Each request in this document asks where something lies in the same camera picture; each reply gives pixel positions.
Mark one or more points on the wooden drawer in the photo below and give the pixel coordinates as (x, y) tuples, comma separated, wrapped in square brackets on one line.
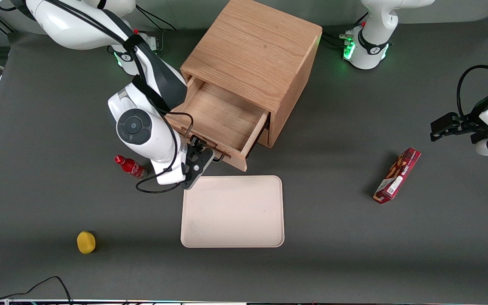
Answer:
[(265, 139), (223, 114)]

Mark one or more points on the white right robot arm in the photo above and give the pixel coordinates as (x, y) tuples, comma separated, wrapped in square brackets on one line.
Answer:
[(142, 140)]

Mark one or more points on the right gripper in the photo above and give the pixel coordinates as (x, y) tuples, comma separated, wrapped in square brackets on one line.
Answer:
[(198, 147)]

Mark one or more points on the red tartan cookie box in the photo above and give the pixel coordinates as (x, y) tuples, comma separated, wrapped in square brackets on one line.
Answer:
[(397, 176)]

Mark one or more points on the red soda bottle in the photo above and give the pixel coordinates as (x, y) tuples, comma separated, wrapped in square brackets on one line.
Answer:
[(130, 166)]

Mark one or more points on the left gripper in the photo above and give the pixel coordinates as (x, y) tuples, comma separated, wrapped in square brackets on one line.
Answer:
[(475, 120)]

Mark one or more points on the beige plastic tray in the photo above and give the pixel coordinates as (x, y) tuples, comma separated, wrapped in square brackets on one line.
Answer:
[(235, 214)]

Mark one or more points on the yellow lemon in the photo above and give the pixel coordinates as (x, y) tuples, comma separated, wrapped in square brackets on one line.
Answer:
[(86, 242)]

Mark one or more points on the wooden two-drawer cabinet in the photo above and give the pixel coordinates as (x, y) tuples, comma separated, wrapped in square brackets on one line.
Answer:
[(252, 46)]

